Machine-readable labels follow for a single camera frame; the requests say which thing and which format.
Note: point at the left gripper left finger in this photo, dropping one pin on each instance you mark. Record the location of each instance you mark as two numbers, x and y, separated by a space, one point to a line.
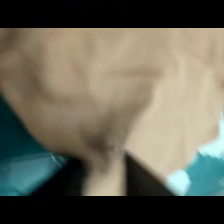
68 178

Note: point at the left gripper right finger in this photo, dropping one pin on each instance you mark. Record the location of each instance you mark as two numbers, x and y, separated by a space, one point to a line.
143 180

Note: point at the beige garment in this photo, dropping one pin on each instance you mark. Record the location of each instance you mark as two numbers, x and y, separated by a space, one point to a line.
100 86

